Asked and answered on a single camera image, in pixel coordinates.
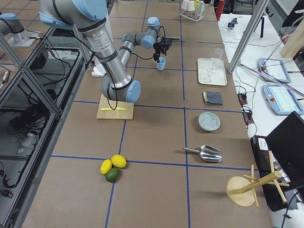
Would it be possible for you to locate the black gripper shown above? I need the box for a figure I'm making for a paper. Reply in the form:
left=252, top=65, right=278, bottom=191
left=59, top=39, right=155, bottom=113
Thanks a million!
left=153, top=37, right=172, bottom=63

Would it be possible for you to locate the yellow plastic knife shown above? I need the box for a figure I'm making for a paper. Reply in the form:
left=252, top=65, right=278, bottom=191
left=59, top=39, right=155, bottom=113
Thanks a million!
left=100, top=107, right=127, bottom=111

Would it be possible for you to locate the white bear tray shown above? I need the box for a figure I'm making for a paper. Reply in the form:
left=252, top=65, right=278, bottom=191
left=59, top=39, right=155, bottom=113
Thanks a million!
left=197, top=58, right=228, bottom=86

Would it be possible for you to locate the yellow lemon left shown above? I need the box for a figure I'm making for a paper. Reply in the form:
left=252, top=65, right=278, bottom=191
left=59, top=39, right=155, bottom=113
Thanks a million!
left=100, top=159, right=112, bottom=175

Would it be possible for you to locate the metal ice scoop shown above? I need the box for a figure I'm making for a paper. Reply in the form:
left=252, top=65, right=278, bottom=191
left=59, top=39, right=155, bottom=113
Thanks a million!
left=182, top=144, right=222, bottom=163

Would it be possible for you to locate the white cup drying rack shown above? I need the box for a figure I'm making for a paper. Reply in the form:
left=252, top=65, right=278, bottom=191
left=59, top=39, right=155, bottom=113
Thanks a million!
left=180, top=0, right=205, bottom=22

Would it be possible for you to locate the grey folded cloth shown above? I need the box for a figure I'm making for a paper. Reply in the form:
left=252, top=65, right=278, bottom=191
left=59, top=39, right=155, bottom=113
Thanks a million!
left=202, top=91, right=223, bottom=105

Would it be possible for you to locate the light blue plastic cup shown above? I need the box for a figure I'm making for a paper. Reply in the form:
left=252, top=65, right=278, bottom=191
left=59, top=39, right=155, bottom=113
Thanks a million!
left=156, top=58, right=166, bottom=71

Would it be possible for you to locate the wooden mug tree stand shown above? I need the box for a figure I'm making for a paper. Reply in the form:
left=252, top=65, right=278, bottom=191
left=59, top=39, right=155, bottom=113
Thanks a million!
left=226, top=151, right=289, bottom=208

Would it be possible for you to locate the black laptop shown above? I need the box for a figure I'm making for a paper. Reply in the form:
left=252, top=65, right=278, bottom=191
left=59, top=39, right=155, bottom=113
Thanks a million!
left=250, top=111, right=304, bottom=200

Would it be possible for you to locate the lower teach pendant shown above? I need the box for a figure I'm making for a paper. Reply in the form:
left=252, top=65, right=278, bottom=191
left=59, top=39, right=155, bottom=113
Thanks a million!
left=263, top=85, right=304, bottom=115

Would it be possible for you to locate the green lime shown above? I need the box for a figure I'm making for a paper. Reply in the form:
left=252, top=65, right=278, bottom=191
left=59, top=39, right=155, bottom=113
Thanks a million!
left=105, top=167, right=120, bottom=182

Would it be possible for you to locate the teach pendant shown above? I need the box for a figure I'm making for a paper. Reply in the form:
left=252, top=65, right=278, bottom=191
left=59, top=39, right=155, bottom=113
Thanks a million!
left=257, top=58, right=291, bottom=83
left=263, top=85, right=304, bottom=115

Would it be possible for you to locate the green bowl of ice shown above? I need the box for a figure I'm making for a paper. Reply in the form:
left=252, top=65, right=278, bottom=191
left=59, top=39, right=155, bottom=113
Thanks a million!
left=198, top=112, right=220, bottom=132

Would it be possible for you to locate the steel muddler black tip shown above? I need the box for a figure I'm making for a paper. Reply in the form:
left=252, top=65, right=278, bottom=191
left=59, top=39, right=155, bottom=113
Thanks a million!
left=166, top=36, right=180, bottom=40

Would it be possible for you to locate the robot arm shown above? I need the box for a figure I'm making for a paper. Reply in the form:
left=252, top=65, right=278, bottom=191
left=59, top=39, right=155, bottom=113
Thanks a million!
left=39, top=0, right=172, bottom=103
left=0, top=12, right=36, bottom=48

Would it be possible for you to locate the aluminium frame post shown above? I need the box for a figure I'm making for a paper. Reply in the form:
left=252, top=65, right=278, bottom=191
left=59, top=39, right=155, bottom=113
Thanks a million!
left=228, top=0, right=269, bottom=74

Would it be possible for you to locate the yellow lemon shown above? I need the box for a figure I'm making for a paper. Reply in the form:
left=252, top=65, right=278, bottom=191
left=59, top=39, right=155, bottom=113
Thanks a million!
left=100, top=159, right=112, bottom=175
left=111, top=154, right=127, bottom=168

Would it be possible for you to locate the wooden cutting board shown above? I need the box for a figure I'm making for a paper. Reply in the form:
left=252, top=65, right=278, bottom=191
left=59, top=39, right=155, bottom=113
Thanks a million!
left=96, top=95, right=134, bottom=120

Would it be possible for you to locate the upper teach pendant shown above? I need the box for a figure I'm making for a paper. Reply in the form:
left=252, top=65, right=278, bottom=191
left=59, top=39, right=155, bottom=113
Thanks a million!
left=257, top=58, right=291, bottom=83

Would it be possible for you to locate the yellow lemon right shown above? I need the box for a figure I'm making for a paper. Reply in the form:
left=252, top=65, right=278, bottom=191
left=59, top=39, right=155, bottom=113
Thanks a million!
left=111, top=154, right=127, bottom=168

